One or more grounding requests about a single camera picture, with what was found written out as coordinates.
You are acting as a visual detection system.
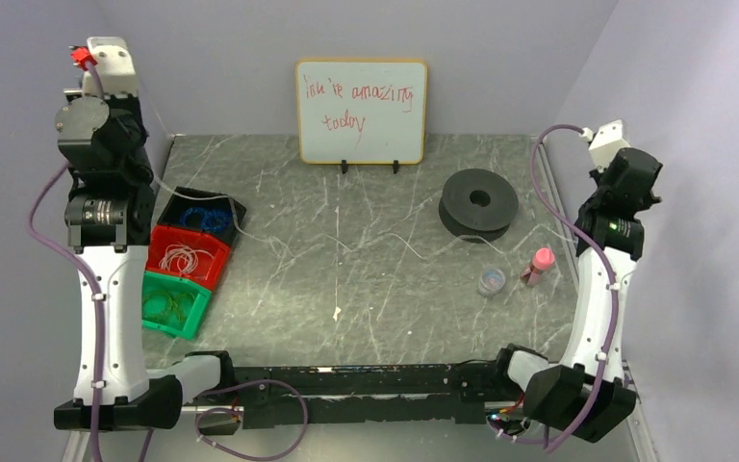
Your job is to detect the blue cable coil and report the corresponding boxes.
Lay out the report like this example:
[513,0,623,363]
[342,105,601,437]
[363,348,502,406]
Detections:
[178,202,236,233]

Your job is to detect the clear round container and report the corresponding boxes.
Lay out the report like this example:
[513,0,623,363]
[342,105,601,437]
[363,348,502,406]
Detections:
[476,267,505,297]

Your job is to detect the thin white cable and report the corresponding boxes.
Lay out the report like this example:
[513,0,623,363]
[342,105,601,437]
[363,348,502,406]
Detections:
[133,69,584,262]

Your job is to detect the red bin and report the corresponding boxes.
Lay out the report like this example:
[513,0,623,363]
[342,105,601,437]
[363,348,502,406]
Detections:
[145,225,231,291]

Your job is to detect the purple cable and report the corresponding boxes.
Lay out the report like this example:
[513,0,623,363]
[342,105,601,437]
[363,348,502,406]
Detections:
[488,123,621,455]
[26,57,308,462]

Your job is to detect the green bin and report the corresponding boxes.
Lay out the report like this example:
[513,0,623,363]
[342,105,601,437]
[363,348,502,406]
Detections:
[141,271,212,341]

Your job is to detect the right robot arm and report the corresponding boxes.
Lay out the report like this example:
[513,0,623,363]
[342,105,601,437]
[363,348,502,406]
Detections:
[497,147,663,443]

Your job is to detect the green cable coil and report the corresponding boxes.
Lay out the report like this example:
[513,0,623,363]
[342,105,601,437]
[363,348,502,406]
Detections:
[143,287,197,324]

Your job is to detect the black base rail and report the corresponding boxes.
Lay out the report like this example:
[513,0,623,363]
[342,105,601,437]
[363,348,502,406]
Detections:
[190,360,522,429]

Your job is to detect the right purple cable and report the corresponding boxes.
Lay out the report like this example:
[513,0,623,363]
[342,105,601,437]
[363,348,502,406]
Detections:
[488,123,621,455]

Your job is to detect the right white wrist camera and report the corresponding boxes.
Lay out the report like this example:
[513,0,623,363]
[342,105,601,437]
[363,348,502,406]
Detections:
[579,119,630,172]

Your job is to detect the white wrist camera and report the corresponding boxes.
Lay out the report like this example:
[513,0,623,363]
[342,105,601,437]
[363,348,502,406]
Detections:
[579,119,630,172]
[64,37,140,100]

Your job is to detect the white cable coil in bin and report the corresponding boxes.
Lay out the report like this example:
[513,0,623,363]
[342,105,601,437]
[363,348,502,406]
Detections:
[157,244,217,279]

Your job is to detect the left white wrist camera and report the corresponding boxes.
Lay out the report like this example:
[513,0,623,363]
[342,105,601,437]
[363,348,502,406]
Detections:
[64,37,140,100]

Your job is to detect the pink-capped bottle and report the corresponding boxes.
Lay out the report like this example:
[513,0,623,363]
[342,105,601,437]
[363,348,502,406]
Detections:
[520,247,556,287]

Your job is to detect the black cable spool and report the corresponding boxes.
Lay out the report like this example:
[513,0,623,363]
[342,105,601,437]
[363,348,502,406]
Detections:
[438,168,519,244]

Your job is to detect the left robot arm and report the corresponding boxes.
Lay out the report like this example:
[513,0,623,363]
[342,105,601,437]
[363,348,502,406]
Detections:
[53,90,233,431]

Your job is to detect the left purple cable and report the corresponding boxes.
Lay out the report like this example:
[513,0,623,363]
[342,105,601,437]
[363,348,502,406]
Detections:
[26,57,308,462]

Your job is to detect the yellow-framed whiteboard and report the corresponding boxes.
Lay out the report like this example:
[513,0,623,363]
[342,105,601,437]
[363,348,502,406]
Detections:
[294,58,428,166]

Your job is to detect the black bin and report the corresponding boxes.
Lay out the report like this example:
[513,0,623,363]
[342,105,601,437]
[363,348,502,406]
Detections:
[157,187,247,246]

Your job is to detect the aluminium frame rail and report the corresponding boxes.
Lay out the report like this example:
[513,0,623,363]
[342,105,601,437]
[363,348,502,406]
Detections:
[54,147,662,449]

